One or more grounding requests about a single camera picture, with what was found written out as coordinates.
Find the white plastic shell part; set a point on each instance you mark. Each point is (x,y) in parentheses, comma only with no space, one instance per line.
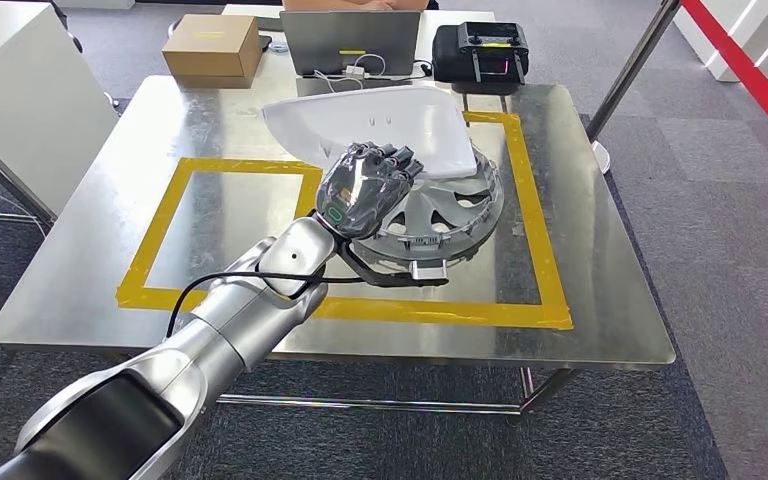
(357,122)

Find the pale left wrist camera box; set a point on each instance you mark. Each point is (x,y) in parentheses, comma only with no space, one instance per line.
(429,270)

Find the large yellow tape square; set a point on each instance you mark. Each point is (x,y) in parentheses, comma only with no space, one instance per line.
(536,232)

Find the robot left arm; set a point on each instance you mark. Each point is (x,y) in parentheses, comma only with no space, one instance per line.
(225,331)

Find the grey laptop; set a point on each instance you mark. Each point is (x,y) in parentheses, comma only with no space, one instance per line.
(351,36)

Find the black remote controller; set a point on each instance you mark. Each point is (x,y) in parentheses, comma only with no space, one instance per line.
(493,36)

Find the grey wheel hubcap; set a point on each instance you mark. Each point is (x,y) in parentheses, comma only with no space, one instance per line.
(450,212)

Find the black carry case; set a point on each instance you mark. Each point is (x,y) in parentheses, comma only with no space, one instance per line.
(447,60)

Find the chrome stanchion post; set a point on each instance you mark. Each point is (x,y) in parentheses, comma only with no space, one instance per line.
(629,66)

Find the brown cardboard box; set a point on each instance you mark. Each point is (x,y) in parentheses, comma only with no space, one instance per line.
(212,46)

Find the black left wrist camera bracket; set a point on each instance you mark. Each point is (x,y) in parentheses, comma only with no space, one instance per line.
(371,273)

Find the person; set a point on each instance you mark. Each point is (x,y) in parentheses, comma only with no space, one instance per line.
(357,4)

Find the small yellow tape square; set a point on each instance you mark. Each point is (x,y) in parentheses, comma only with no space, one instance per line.
(159,225)

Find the white desk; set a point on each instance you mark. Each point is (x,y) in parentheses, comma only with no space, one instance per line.
(26,99)

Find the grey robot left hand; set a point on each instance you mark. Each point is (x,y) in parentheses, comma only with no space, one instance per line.
(364,192)

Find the steel workbench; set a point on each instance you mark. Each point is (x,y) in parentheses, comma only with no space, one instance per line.
(589,265)

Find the red barrier belt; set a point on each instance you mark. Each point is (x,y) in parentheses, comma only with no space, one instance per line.
(748,73)

